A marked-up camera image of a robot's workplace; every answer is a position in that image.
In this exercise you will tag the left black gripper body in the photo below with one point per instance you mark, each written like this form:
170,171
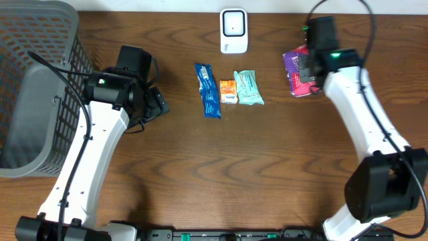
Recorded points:
156,102

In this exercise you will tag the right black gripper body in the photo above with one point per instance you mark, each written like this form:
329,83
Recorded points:
306,69

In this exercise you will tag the red purple snack packet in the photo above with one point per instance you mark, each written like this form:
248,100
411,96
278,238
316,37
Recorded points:
298,88

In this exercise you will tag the blue snack bar wrapper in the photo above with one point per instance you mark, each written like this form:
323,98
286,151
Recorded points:
208,91

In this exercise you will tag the orange tissue packet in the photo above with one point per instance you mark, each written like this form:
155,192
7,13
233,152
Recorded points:
228,92

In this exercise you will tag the teal wet wipes packet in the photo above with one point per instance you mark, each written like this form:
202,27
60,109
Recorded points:
247,89

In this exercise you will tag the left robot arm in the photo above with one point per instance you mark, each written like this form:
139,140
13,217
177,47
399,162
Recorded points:
113,104

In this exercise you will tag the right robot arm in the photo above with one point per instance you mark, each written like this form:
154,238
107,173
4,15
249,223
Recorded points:
390,174

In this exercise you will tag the grey plastic mesh basket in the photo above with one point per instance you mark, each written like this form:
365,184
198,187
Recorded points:
39,114

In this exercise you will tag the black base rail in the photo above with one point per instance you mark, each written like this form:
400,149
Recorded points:
228,235

